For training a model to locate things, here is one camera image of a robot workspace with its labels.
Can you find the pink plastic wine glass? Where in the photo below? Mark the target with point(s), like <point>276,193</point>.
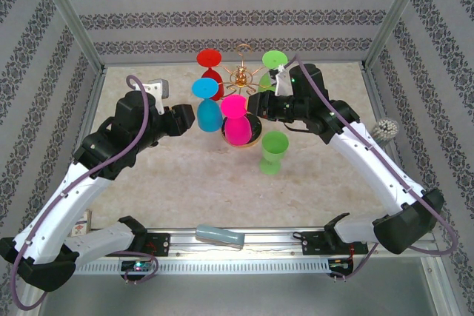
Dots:
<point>237,131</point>

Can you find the blue plastic wine glass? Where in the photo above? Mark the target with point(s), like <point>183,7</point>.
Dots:
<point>204,88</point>

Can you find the green plastic wine glass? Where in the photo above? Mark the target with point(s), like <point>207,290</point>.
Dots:
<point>274,60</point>
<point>274,146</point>

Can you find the red plastic wine glass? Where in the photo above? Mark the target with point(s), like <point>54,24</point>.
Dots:
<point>209,58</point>

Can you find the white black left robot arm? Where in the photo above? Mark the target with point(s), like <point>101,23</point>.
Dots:
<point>66,201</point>

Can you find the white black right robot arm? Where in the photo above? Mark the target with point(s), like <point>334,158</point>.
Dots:
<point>370,160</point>

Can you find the small playing card box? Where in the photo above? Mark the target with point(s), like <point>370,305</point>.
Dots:
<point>82,225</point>

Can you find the clear jar of white sticks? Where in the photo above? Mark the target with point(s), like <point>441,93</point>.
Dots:
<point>387,129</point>

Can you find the grey-blue cylindrical case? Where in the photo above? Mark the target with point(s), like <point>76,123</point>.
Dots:
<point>218,236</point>

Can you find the left circuit board with LED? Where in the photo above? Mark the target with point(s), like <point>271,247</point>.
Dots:
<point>137,266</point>

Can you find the circuit board with led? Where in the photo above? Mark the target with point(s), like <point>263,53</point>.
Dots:
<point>338,265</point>
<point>137,266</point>

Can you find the right circuit board with LED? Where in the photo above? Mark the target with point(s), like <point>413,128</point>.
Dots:
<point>338,265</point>

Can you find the grey metal sheet panel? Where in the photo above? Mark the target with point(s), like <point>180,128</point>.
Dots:
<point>237,297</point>

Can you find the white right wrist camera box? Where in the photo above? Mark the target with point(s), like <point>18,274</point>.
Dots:
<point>283,84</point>

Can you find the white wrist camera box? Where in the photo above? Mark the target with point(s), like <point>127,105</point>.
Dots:
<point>283,84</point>
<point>155,88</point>

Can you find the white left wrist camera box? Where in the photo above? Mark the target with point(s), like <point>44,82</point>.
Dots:
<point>155,88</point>

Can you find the aluminium right side rail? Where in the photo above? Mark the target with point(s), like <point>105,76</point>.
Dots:
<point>372,83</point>

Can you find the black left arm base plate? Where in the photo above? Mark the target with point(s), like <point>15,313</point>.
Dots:
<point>159,245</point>

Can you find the aluminium left frame post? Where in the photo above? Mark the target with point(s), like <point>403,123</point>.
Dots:
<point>66,12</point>

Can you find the aluminium frame post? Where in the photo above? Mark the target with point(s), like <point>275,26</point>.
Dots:
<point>398,12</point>
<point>66,12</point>

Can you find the aluminium mounting rail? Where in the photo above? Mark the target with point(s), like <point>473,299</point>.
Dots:
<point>270,243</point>

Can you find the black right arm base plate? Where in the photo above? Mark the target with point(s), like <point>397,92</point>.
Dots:
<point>314,243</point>

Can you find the aluminium right frame post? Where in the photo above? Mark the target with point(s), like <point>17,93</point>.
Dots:
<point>398,12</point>

